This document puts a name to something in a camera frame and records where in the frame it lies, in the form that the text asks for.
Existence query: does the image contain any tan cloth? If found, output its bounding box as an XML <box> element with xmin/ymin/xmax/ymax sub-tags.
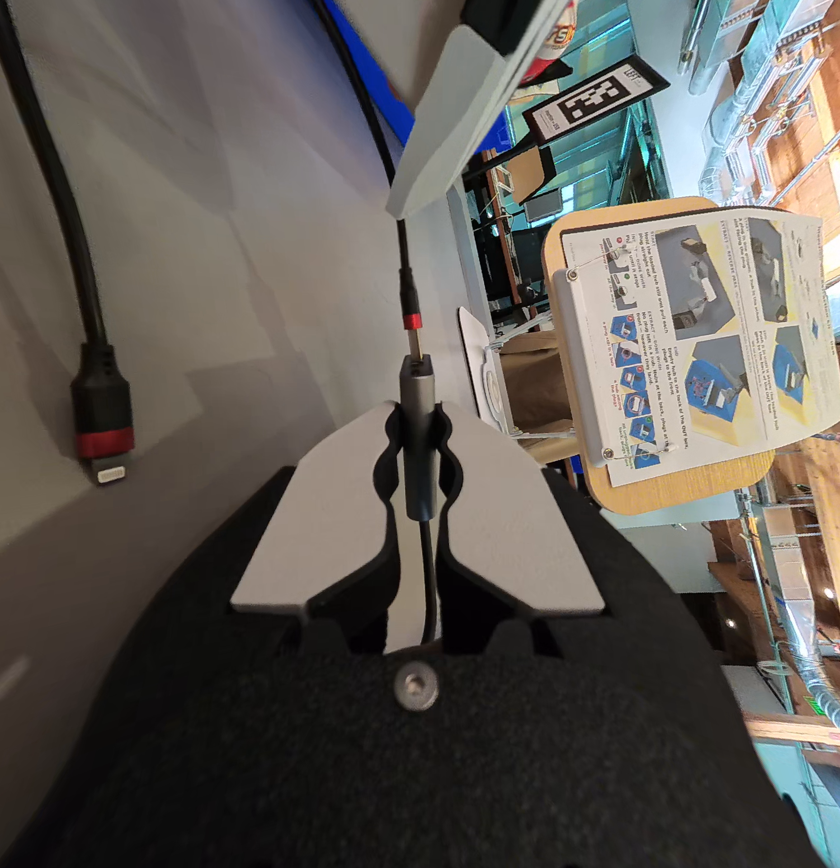
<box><xmin>500</xmin><ymin>331</ymin><xmax>578</xmax><ymax>465</ymax></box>

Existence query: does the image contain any blue plastic bin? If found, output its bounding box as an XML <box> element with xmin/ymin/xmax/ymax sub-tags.
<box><xmin>321</xmin><ymin>0</ymin><xmax>514</xmax><ymax>153</ymax></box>

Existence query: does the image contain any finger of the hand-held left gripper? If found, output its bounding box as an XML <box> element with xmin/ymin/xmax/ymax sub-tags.
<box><xmin>386</xmin><ymin>26</ymin><xmax>510</xmax><ymax>219</ymax></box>
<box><xmin>491</xmin><ymin>0</ymin><xmax>571</xmax><ymax>126</ymax></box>

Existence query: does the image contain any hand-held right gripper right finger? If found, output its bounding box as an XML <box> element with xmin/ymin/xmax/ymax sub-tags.
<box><xmin>437</xmin><ymin>400</ymin><xmax>605</xmax><ymax>655</ymax></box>

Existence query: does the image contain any printed instruction sheet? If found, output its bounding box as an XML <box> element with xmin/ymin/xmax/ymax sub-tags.
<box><xmin>561</xmin><ymin>209</ymin><xmax>840</xmax><ymax>489</ymax></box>

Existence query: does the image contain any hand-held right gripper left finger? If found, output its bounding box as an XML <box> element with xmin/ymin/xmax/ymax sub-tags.
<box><xmin>230</xmin><ymin>400</ymin><xmax>402</xmax><ymax>653</ymax></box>

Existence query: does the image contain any red and white printed cloth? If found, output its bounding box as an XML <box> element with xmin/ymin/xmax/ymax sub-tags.
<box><xmin>520</xmin><ymin>0</ymin><xmax>580</xmax><ymax>85</ymax></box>

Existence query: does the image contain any small grey usb hub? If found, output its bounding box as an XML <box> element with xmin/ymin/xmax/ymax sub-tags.
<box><xmin>398</xmin><ymin>353</ymin><xmax>440</xmax><ymax>646</ymax></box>

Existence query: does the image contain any silver air duct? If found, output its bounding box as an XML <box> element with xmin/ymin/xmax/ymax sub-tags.
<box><xmin>735</xmin><ymin>488</ymin><xmax>840</xmax><ymax>747</ymax></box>

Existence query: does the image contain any black and white marker tag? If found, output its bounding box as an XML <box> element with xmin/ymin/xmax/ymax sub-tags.
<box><xmin>524</xmin><ymin>57</ymin><xmax>670</xmax><ymax>146</ymax></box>

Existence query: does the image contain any white and wooden book stand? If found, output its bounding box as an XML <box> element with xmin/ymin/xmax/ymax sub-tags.
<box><xmin>457</xmin><ymin>197</ymin><xmax>840</xmax><ymax>518</ymax></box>

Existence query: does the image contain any black red usb cable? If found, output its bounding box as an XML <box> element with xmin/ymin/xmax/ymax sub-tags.
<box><xmin>0</xmin><ymin>0</ymin><xmax>422</xmax><ymax>488</ymax></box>

